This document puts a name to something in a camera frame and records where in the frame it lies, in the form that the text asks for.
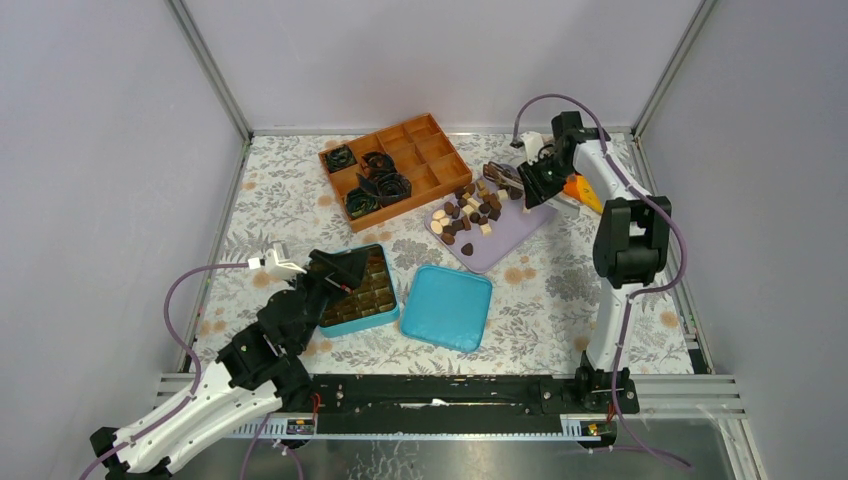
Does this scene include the pile of assorted chocolates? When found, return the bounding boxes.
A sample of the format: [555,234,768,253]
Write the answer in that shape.
[425,177,530,245]

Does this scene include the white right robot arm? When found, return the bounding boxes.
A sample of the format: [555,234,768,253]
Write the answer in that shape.
[511,111,671,414]

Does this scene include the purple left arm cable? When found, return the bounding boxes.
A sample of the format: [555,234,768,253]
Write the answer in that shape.
[78,261,256,480]

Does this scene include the rolled dark green tie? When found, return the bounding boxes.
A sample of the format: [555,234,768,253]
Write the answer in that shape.
[344,187,381,219]

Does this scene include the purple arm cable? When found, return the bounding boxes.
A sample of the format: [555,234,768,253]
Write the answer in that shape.
[511,93,694,473]
[78,261,256,480]

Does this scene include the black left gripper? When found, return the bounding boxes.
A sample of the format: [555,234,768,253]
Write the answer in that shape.
[284,250,371,354]

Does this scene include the metal serving tongs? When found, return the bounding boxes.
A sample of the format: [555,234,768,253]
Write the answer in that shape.
[482,162,583,219]

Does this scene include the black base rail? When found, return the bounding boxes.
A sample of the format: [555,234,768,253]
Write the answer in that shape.
[303,374,640,436]

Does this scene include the rolled dark floral tie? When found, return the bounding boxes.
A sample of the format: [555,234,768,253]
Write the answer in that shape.
[323,145,357,173]

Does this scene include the orange grey cloth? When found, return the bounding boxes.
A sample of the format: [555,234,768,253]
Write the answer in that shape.
[563,174,603,214]

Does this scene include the teal box lid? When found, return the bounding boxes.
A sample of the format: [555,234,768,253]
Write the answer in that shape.
[400,265,493,353]

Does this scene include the rolled dark patterned tie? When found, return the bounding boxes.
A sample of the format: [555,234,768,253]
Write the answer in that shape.
[357,172,412,206]

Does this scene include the wooden compartment tray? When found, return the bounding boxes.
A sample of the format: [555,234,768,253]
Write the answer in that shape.
[319,113,471,232]

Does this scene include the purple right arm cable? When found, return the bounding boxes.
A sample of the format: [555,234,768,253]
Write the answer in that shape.
[511,93,694,473]

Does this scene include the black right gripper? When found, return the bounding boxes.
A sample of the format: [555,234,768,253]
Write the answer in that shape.
[515,154,574,211]

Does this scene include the teal chocolate box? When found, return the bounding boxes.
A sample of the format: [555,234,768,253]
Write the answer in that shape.
[318,243,400,338]

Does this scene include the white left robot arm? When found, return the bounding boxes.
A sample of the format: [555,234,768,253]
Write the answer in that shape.
[81,248,369,479]

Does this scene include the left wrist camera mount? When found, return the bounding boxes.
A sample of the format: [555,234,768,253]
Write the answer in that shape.
[247,241,307,281]

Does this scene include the lavender plastic tray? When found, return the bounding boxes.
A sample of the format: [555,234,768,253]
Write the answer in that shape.
[423,176,557,274]

